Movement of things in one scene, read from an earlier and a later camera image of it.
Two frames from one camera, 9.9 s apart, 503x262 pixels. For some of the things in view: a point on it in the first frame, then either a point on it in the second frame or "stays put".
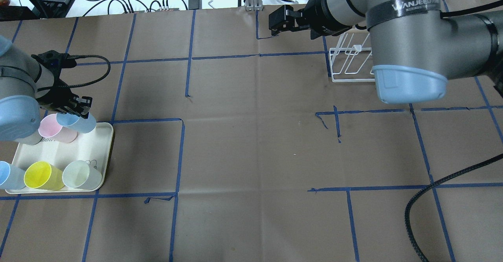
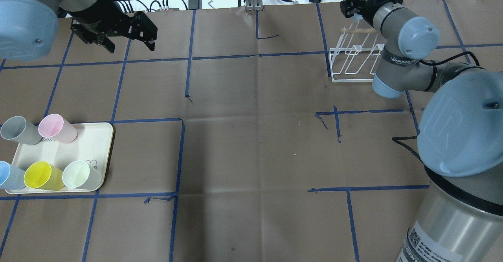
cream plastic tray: x=94 y=147 stays put
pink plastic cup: x=49 y=127 stays put
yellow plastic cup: x=41 y=175 stays put
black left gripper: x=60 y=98 -> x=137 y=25
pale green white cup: x=83 y=174 stays put
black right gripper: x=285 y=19 -> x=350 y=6
